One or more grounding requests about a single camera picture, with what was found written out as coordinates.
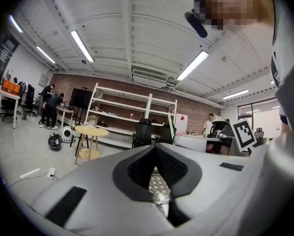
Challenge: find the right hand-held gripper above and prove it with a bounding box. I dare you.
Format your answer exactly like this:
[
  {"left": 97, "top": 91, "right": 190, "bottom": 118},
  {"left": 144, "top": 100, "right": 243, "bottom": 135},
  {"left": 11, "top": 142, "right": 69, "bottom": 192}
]
[{"left": 173, "top": 118, "right": 258, "bottom": 156}]

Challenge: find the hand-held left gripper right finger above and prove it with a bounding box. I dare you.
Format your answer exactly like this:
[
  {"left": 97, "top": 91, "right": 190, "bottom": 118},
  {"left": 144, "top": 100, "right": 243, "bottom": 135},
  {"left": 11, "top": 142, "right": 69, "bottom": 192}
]
[{"left": 154, "top": 143, "right": 257, "bottom": 230}]

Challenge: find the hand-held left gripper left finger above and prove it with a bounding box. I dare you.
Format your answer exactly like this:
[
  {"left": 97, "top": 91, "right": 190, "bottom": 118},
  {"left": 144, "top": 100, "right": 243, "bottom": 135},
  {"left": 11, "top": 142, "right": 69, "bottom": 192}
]
[{"left": 30, "top": 143, "right": 175, "bottom": 236}]

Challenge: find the white board with red sign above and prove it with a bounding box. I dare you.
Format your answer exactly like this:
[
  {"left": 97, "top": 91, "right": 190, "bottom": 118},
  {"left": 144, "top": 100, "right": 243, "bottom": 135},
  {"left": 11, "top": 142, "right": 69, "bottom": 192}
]
[{"left": 174, "top": 113, "right": 189, "bottom": 135}]

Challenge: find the black office chair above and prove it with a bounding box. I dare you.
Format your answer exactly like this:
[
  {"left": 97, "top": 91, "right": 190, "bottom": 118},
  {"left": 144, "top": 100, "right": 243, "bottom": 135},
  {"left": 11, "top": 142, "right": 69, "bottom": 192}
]
[
  {"left": 254, "top": 126, "right": 265, "bottom": 146},
  {"left": 0, "top": 98, "right": 21, "bottom": 122},
  {"left": 21, "top": 84, "right": 39, "bottom": 118},
  {"left": 154, "top": 124, "right": 177, "bottom": 145},
  {"left": 131, "top": 118, "right": 154, "bottom": 148}
]

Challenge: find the brown wicker glass-top table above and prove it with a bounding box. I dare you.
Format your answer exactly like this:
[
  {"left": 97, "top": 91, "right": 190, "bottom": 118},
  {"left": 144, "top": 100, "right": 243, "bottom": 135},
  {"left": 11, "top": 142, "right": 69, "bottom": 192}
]
[{"left": 148, "top": 172, "right": 172, "bottom": 217}]

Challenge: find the white metal shelf rack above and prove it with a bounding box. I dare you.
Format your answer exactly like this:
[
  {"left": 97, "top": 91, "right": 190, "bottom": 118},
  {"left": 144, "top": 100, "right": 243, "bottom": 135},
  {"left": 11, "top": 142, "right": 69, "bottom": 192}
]
[{"left": 84, "top": 82, "right": 178, "bottom": 148}]

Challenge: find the round wooden side table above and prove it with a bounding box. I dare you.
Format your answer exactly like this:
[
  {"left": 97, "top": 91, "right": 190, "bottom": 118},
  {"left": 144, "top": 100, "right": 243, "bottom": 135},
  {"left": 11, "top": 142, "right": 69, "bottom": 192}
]
[{"left": 74, "top": 124, "right": 110, "bottom": 165}]

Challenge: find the white stool with black legs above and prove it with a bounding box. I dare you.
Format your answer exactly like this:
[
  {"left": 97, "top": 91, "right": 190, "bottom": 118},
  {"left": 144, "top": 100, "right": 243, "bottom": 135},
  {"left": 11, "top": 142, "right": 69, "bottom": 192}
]
[{"left": 69, "top": 130, "right": 90, "bottom": 157}]

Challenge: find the long white power strip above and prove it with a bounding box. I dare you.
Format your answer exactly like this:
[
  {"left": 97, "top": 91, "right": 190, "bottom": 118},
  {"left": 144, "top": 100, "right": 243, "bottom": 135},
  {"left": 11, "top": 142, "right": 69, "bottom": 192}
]
[{"left": 19, "top": 168, "right": 41, "bottom": 179}]

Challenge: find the white ceiling air conditioner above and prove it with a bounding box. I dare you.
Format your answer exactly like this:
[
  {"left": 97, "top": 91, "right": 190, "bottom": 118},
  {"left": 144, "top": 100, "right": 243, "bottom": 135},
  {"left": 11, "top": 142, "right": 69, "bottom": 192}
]
[{"left": 131, "top": 66, "right": 169, "bottom": 88}]

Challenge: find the small white table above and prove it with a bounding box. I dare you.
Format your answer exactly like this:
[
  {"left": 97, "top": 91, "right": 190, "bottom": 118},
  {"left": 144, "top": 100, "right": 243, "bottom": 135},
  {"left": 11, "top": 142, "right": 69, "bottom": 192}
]
[{"left": 56, "top": 106, "right": 76, "bottom": 132}]

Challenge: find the black screen on stand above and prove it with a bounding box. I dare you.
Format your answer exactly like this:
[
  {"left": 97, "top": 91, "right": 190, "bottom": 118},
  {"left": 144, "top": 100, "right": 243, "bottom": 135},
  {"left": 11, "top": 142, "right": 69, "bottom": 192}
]
[{"left": 69, "top": 87, "right": 93, "bottom": 125}]

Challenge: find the person's grey printed shirt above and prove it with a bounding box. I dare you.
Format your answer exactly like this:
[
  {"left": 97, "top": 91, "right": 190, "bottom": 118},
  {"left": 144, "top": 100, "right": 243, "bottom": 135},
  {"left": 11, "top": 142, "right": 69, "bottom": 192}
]
[{"left": 250, "top": 0, "right": 294, "bottom": 221}]

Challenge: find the white desk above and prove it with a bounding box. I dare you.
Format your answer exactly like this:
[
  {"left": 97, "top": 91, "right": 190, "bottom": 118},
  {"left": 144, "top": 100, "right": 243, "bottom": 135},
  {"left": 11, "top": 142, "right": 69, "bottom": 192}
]
[{"left": 0, "top": 86, "right": 21, "bottom": 129}]

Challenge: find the person's head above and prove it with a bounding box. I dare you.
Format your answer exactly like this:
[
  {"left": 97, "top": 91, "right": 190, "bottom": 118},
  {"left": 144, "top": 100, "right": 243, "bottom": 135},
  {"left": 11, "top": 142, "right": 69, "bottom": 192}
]
[{"left": 193, "top": 0, "right": 273, "bottom": 31}]

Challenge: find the orange plastic crate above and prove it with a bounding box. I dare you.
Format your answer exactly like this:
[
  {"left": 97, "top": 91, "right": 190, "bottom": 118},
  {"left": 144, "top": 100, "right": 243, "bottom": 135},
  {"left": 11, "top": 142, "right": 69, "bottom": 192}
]
[{"left": 1, "top": 79, "right": 21, "bottom": 95}]

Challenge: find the dark glass window panel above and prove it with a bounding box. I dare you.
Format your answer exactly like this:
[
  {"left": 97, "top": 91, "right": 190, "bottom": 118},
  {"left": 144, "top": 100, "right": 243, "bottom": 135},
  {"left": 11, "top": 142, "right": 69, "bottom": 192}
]
[{"left": 0, "top": 33, "right": 20, "bottom": 88}]

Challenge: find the black head-worn camera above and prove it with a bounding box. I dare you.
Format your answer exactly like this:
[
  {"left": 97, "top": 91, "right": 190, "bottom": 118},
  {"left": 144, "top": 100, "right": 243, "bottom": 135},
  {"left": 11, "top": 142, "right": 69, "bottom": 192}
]
[{"left": 183, "top": 8, "right": 208, "bottom": 39}]

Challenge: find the grey wall electrical box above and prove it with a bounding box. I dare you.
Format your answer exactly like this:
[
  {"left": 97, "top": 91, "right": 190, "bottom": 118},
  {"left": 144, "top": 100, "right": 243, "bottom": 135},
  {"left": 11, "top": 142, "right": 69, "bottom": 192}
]
[{"left": 38, "top": 74, "right": 49, "bottom": 87}]

